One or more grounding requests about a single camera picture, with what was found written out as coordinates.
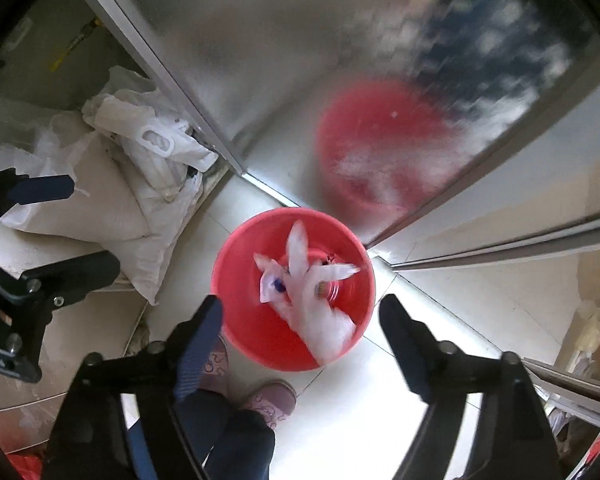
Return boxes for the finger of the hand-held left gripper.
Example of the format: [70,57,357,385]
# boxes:
[0,167,76,233]
[20,251,121,311]

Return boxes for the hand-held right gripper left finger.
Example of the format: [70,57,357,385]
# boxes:
[45,294,224,480]

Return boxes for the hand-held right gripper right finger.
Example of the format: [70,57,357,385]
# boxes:
[379,294,556,480]

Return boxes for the red plastic bucket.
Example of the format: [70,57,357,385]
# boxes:
[211,207,377,372]

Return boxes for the white dish cloth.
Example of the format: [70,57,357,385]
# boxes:
[280,220,361,366]

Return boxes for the blue white wrapper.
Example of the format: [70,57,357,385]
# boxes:
[252,252,293,306]

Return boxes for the white woven sack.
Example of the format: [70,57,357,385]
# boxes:
[0,110,203,306]

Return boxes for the person's blue jeans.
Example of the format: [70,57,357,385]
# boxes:
[125,387,277,480]

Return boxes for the beige cabinet door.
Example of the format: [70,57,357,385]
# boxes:
[370,210,600,273]

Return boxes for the red plastic bag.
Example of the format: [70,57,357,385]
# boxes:
[7,452,43,480]

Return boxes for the steel cabinet door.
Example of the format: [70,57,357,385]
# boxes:
[100,0,600,256]

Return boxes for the white handled plastic bag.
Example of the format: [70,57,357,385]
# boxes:
[82,65,220,201]

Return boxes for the yellow hose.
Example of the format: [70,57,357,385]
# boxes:
[47,17,103,73]

